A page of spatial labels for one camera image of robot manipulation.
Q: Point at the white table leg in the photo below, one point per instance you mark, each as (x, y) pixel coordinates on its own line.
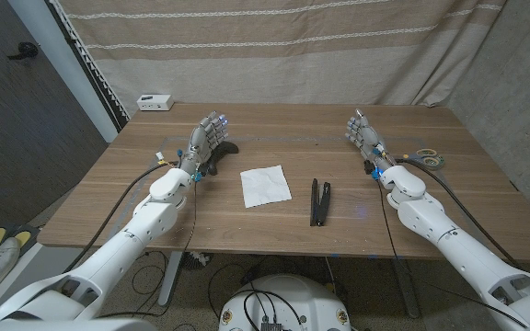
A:
(170, 276)

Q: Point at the black white floor brush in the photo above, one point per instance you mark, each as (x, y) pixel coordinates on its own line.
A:
(196, 259)

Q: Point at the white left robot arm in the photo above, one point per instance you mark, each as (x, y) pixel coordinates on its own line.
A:
(122, 248)

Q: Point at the grey table leg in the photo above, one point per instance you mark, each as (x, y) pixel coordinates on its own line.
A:
(405, 285)

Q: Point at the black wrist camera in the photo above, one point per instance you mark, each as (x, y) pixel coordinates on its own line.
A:
(370, 167)
(204, 169)

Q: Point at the white power strip box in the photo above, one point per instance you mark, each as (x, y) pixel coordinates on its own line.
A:
(154, 102)

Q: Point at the black game controller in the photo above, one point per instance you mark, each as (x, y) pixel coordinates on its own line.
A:
(226, 148)

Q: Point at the black stapler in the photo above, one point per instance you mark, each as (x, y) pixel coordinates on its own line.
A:
(314, 202)

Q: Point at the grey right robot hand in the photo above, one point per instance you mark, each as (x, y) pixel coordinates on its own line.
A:
(368, 135)

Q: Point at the beige striped curtain backdrop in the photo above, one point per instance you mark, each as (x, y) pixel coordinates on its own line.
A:
(269, 60)

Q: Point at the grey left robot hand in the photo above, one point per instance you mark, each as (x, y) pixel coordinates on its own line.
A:
(198, 142)

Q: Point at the dark wooden door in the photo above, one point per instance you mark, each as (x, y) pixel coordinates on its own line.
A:
(16, 138)

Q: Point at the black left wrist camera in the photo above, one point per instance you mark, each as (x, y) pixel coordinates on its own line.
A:
(204, 169)

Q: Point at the white robot torso base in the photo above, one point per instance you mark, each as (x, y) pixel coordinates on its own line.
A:
(302, 299)

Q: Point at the white tissue sheet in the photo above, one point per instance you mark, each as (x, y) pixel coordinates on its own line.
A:
(265, 186)

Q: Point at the white door frame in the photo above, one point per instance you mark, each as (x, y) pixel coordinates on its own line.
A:
(61, 60)

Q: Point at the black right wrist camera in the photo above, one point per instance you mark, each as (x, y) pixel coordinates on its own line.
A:
(370, 167)

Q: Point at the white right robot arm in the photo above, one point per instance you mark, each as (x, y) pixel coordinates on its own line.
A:
(453, 239)

